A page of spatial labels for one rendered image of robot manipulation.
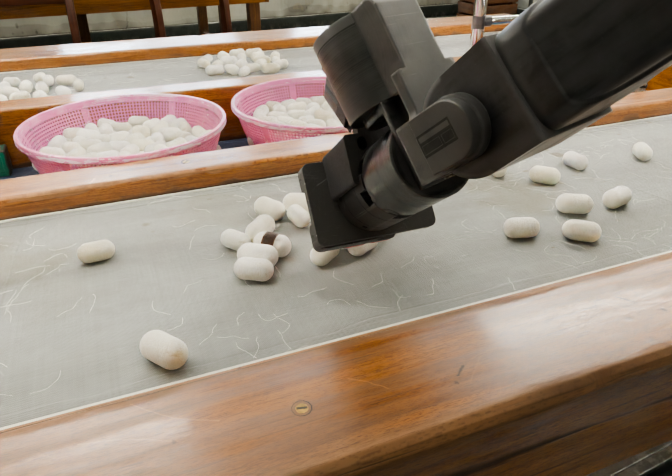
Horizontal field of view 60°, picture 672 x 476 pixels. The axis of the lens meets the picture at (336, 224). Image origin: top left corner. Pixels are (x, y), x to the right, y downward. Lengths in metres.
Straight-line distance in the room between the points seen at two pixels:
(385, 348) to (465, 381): 0.06
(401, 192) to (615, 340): 0.18
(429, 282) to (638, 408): 0.18
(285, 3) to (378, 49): 5.60
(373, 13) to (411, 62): 0.04
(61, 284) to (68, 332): 0.07
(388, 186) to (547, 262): 0.23
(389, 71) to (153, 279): 0.28
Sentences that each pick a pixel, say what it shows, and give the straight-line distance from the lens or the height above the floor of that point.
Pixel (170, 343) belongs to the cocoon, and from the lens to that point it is 0.41.
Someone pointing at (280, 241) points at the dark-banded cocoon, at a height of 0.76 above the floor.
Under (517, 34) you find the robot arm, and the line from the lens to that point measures 0.29.
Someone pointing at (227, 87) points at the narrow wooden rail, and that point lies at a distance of 0.98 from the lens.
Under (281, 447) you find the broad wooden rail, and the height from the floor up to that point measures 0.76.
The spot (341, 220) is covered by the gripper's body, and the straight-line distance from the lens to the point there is 0.44.
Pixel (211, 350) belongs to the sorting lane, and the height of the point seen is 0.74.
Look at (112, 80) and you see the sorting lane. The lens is 1.18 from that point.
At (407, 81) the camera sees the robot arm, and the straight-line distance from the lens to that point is 0.34.
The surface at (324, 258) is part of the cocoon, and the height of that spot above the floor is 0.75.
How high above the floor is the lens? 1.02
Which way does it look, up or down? 28 degrees down
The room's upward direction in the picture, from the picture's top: straight up
